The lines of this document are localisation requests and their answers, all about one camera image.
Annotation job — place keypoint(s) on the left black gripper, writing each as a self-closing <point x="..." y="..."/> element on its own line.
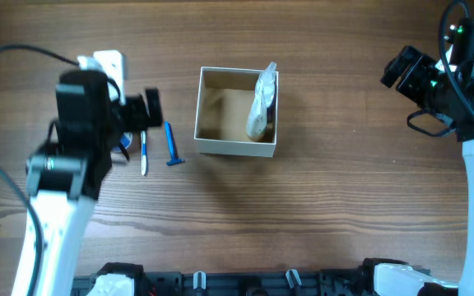
<point x="137" y="110"/>

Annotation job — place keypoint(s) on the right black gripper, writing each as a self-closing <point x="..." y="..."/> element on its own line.
<point x="404" y="70"/>

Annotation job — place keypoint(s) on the white jar blue label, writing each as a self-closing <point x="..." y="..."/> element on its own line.
<point x="126" y="141"/>

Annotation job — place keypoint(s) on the white floral squeeze tube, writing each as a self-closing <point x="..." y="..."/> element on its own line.
<point x="257" y="120"/>

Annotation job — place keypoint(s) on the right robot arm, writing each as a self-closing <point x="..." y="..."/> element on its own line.
<point x="445" y="106"/>

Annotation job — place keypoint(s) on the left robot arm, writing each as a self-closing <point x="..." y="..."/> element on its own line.
<point x="63" y="177"/>

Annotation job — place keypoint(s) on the blue white toothbrush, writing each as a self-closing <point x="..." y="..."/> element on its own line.
<point x="144" y="162"/>

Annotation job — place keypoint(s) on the blue disposable razor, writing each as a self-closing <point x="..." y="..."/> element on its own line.
<point x="174" y="159"/>

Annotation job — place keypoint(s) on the open beige cardboard box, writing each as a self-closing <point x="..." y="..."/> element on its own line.
<point x="225" y="97"/>

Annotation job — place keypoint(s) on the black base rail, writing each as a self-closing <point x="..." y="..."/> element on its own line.
<point x="130" y="279"/>

